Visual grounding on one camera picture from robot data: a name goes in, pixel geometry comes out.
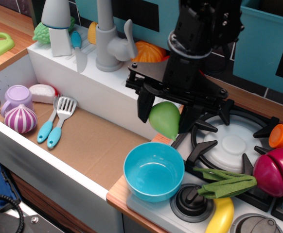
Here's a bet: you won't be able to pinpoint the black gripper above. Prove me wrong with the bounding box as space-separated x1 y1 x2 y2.
125 49 228 133

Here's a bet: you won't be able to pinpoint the green toy pear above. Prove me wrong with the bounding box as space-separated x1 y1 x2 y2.
148 101 180 141

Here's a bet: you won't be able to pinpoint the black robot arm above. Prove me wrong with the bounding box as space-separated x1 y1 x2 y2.
126 0 244 133

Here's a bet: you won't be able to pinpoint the turquoise plastic bowl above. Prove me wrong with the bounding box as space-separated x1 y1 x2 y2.
123 142 185 202

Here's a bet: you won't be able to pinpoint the red toy pepper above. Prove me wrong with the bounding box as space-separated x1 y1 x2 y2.
163 54 201 80

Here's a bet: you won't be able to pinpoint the orange toy pumpkin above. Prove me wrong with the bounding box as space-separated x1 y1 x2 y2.
131 41 167 63

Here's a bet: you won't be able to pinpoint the white toy stove top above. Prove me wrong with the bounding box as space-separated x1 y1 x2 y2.
124 100 283 233

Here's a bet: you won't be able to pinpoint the grey toy faucet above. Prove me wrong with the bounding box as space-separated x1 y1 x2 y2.
96 0 138 72

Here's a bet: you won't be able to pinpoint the brown cardboard sheet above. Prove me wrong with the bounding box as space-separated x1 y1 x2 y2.
0 101 152 191

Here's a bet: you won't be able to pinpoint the green felt leaves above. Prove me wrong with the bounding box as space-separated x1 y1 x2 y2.
193 168 257 199

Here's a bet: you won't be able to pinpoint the grey stove knob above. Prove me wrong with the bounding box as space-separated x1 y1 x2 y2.
230 214 283 233
170 183 214 223

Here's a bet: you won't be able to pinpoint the yellow toy corn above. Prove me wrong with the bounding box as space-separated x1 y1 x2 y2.
88 22 97 45

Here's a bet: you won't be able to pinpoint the teal bin right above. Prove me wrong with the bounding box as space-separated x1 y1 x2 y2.
233 0 283 93

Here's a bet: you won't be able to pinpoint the orange toy carrot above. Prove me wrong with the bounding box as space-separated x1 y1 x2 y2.
269 124 283 148

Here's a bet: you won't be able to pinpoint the yellow toy banana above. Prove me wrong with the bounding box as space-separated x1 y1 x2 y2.
205 198 234 233

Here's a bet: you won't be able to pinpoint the white red toy cheese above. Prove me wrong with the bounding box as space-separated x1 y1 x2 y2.
29 84 58 104

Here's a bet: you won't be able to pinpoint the magenta toy beet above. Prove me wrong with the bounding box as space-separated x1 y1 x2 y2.
253 148 283 198

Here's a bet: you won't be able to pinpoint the white toy sink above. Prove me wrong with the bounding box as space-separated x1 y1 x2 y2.
0 43 157 233

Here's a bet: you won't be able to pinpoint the green toy artichoke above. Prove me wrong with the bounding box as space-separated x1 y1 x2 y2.
32 16 75 44

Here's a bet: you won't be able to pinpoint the purple striped toy onion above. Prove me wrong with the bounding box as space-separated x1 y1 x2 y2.
4 104 37 133

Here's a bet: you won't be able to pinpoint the purple toy cup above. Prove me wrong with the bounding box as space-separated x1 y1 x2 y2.
0 85 34 117

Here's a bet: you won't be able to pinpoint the toy knife blue handle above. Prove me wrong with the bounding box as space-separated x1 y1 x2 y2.
71 31 88 73

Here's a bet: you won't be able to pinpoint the toy spatula blue handle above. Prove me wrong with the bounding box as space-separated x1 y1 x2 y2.
47 96 77 149

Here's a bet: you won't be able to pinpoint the toy fork blue handle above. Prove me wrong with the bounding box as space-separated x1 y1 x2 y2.
37 95 61 143

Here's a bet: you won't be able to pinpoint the black cable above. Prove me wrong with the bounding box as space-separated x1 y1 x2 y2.
0 194 25 233

